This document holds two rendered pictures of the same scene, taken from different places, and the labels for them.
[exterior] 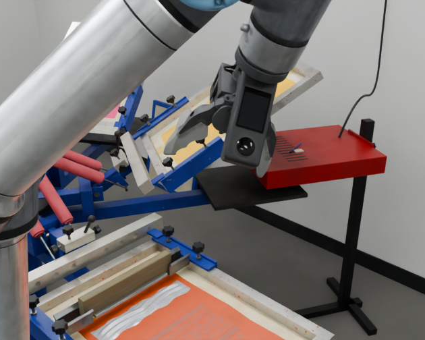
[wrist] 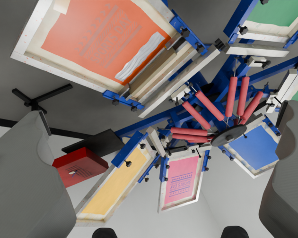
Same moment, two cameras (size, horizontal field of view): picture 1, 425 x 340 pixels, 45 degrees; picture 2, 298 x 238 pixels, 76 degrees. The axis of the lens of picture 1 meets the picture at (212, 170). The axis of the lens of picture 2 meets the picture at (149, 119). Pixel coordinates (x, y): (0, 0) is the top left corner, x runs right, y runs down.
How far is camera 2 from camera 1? 65 cm
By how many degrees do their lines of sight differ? 14
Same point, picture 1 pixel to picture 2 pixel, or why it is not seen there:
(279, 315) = (54, 66)
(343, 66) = not seen: hidden behind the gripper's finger
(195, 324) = (107, 53)
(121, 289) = (153, 66)
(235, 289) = (88, 80)
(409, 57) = not seen: outside the picture
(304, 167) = (65, 164)
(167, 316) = (124, 56)
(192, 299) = (111, 70)
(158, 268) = (135, 84)
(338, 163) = not seen: hidden behind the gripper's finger
